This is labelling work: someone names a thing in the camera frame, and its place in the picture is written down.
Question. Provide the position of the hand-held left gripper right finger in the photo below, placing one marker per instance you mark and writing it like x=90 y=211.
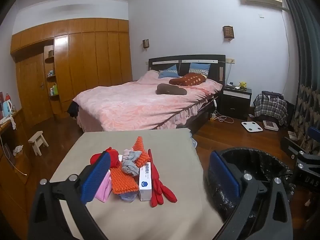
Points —
x=223 y=177

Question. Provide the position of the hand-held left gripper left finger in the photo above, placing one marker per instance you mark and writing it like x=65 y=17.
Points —
x=96 y=177

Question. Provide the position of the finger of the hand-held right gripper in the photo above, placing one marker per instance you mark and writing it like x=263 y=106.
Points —
x=310 y=158
x=314 y=133

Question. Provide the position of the orange bubble mat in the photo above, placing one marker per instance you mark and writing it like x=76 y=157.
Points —
x=125 y=182

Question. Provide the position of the black trash bin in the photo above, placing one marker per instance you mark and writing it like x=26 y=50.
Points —
x=260 y=165

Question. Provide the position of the pink cloth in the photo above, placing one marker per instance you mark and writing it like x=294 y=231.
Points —
x=105 y=190

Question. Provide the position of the red plastic bag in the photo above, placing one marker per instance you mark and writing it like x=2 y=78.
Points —
x=113 y=156

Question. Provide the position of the grey fabric sock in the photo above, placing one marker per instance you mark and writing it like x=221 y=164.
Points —
x=130 y=166

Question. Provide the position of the clear plastic bag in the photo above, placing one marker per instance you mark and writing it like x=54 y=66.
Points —
x=127 y=197

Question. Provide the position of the white brown scale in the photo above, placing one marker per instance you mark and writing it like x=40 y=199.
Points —
x=270 y=125

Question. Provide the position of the white box blue logo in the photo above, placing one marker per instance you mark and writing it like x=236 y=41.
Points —
x=145 y=190

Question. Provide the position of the dark bag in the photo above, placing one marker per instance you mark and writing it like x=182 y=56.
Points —
x=272 y=95

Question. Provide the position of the white bathroom scale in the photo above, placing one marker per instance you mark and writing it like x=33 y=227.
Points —
x=252 y=126

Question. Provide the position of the small wooden stool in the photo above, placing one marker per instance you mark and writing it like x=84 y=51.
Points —
x=37 y=141

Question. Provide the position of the black cloth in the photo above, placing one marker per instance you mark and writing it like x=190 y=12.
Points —
x=73 y=108

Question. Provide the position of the black white nightstand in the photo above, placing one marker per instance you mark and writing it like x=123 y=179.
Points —
x=235 y=103

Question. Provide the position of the pink blanket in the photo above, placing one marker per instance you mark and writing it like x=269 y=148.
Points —
x=130 y=107

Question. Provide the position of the dark patterned curtain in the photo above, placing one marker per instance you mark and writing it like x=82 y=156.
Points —
x=305 y=55

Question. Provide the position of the crumpled white cloth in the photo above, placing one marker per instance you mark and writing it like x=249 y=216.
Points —
x=18 y=150

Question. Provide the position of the wooden cabinet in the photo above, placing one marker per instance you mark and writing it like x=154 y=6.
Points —
x=12 y=170

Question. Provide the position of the yellow plush toy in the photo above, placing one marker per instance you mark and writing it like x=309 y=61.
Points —
x=242 y=85

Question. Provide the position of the green bottle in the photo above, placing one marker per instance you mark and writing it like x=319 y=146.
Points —
x=55 y=90

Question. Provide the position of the brown pillow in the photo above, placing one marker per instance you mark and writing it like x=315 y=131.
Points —
x=171 y=89

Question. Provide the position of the red dotted pillow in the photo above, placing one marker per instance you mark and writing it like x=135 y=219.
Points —
x=187 y=79

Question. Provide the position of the blue pillow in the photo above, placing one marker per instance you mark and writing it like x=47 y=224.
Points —
x=200 y=68
x=168 y=73

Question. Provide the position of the light blue kettle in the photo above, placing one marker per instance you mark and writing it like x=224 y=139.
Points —
x=7 y=108

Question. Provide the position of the wooden wardrobe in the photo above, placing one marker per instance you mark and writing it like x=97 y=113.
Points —
x=87 y=62

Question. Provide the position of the black wooden bed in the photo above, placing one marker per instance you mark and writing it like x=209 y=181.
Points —
x=185 y=60

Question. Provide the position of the small brown box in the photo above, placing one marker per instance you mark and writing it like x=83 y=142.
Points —
x=51 y=53

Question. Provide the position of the wall outlet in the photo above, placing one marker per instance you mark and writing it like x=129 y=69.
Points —
x=230 y=60

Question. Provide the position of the large brown wall lamp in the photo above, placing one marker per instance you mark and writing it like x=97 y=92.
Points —
x=228 y=32

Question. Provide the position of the small brown wall lamp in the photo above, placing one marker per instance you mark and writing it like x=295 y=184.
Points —
x=145 y=43

